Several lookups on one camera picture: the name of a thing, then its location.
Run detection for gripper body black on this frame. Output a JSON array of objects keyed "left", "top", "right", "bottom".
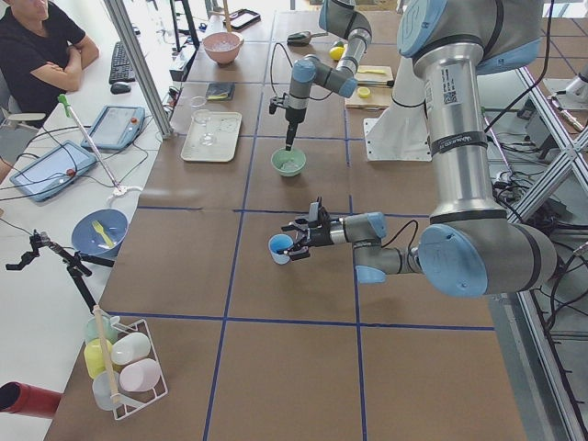
[
  {"left": 286, "top": 107, "right": 306, "bottom": 125},
  {"left": 301, "top": 217, "right": 345, "bottom": 247}
]

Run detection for light blue plastic cup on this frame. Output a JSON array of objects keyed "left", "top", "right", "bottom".
[{"left": 268, "top": 233, "right": 293, "bottom": 265}]

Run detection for green bowl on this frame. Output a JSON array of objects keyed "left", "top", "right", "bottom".
[{"left": 271, "top": 148, "right": 306, "bottom": 177}]

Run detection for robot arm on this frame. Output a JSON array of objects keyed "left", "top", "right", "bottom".
[
  {"left": 280, "top": 1, "right": 558, "bottom": 297},
  {"left": 270, "top": 1, "right": 372, "bottom": 151}
]

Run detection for ice cubes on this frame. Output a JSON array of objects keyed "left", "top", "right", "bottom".
[{"left": 281, "top": 160, "right": 300, "bottom": 170}]

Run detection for pink bowl with ice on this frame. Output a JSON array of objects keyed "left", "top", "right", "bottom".
[{"left": 202, "top": 32, "right": 244, "bottom": 65}]

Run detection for dark blue bowl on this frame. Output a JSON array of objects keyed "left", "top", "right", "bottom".
[{"left": 71, "top": 209, "right": 129, "bottom": 259}]

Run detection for lemon half slice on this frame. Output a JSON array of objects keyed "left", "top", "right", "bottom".
[{"left": 356, "top": 86, "right": 371, "bottom": 99}]

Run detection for whole yellow lemon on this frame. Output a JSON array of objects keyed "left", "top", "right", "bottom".
[{"left": 329, "top": 46, "right": 345, "bottom": 62}]

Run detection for cream bear tray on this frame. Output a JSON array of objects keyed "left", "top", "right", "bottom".
[{"left": 180, "top": 109, "right": 242, "bottom": 163}]

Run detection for metal scoop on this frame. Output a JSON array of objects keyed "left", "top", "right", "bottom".
[{"left": 287, "top": 31, "right": 329, "bottom": 47}]

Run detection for grey folded cloth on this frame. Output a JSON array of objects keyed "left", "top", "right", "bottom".
[{"left": 205, "top": 82, "right": 235, "bottom": 101}]

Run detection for wooden cutting board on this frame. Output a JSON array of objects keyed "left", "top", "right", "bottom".
[{"left": 345, "top": 65, "right": 394, "bottom": 109}]

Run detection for clear wine glass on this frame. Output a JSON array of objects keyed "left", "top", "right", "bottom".
[{"left": 192, "top": 108, "right": 217, "bottom": 146}]

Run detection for yellow plastic knife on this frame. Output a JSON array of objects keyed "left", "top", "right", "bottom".
[{"left": 356, "top": 69, "right": 387, "bottom": 75}]

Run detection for blue teach pendant far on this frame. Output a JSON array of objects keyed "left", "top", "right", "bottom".
[{"left": 88, "top": 105, "right": 146, "bottom": 151}]

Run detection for blue teach pendant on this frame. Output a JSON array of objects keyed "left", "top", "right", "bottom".
[
  {"left": 88, "top": 105, "right": 146, "bottom": 151},
  {"left": 9, "top": 141, "right": 97, "bottom": 202}
]

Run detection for white stand with rod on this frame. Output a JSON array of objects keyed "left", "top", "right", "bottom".
[{"left": 58, "top": 94, "right": 143, "bottom": 209}]

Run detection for black computer mouse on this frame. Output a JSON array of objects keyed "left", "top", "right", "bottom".
[{"left": 110, "top": 82, "right": 131, "bottom": 95}]

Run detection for black keyboard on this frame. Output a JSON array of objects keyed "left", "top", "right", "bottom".
[{"left": 108, "top": 41, "right": 135, "bottom": 85}]

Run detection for white cup in rack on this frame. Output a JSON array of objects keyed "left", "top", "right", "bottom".
[{"left": 111, "top": 332, "right": 151, "bottom": 366}]

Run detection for pink cup in rack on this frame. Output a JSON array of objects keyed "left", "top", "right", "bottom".
[{"left": 119, "top": 358, "right": 162, "bottom": 392}]

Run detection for yellow plastic fork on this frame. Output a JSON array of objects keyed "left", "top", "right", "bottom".
[{"left": 91, "top": 220, "right": 115, "bottom": 249}]

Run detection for green cup in rack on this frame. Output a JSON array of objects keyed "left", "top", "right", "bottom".
[{"left": 85, "top": 316, "right": 119, "bottom": 344}]

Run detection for blue teach pendant near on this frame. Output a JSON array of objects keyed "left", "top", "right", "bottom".
[{"left": 9, "top": 141, "right": 97, "bottom": 202}]

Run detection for yellow cup in rack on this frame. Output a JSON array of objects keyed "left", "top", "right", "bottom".
[{"left": 84, "top": 338, "right": 106, "bottom": 379}]

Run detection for clear cup in rack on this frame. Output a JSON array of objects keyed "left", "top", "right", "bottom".
[{"left": 92, "top": 371, "right": 121, "bottom": 411}]

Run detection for seated person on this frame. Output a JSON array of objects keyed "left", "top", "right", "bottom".
[{"left": 0, "top": 0, "right": 101, "bottom": 185}]

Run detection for red cylinder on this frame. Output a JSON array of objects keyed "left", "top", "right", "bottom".
[{"left": 1, "top": 381, "right": 62, "bottom": 419}]

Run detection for steel knife handle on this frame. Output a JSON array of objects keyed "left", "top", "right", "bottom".
[{"left": 357, "top": 80, "right": 394, "bottom": 87}]

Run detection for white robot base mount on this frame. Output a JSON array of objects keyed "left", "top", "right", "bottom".
[{"left": 364, "top": 57, "right": 432, "bottom": 162}]

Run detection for white wire cup rack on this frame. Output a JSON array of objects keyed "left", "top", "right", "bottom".
[{"left": 85, "top": 314, "right": 168, "bottom": 421}]

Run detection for aluminium frame post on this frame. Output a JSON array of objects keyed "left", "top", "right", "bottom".
[{"left": 104, "top": 0, "right": 174, "bottom": 140}]

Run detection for wooden rack handle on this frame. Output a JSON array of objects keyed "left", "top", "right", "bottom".
[{"left": 93, "top": 305, "right": 120, "bottom": 406}]

